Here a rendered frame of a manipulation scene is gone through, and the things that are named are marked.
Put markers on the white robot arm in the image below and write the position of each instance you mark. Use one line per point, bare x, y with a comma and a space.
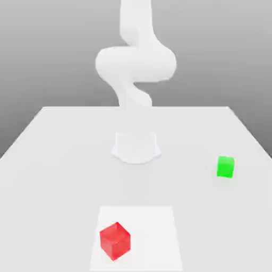
136, 63

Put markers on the small green cube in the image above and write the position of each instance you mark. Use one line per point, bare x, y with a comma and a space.
225, 167

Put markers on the small red cube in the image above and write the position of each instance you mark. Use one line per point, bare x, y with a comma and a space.
115, 241

